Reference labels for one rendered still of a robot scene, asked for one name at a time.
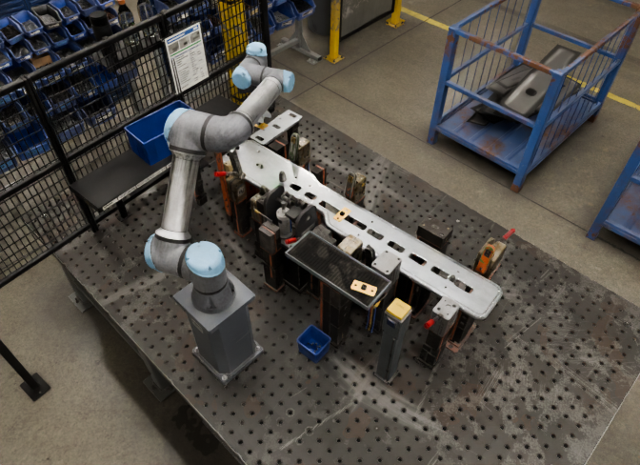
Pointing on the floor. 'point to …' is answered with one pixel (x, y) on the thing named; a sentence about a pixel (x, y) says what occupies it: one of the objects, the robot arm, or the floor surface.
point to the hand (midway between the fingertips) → (258, 120)
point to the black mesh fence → (34, 386)
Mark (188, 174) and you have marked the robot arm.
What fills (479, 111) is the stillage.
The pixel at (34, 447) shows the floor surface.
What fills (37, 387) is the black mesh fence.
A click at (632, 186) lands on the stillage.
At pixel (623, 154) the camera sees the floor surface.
